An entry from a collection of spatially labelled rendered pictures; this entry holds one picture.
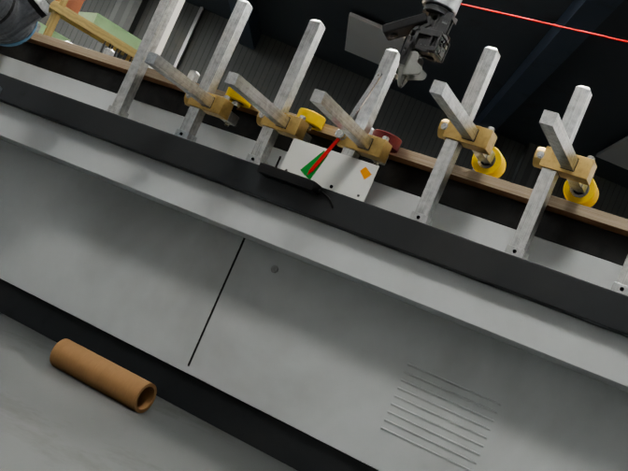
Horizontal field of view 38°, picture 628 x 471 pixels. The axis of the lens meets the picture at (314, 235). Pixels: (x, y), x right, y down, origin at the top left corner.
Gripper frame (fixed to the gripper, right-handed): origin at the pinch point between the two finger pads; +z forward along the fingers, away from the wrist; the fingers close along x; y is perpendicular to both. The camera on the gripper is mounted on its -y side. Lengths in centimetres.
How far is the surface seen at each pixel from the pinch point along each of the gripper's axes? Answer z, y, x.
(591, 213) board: 12, 50, 23
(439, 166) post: 15.7, 16.1, 6.5
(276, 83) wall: -183, -531, 736
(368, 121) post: 10.0, -6.8, 6.6
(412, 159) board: 12.5, 1.6, 22.3
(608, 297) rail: 32, 65, 5
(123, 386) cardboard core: 96, -33, -7
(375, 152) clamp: 17.5, -1.0, 5.6
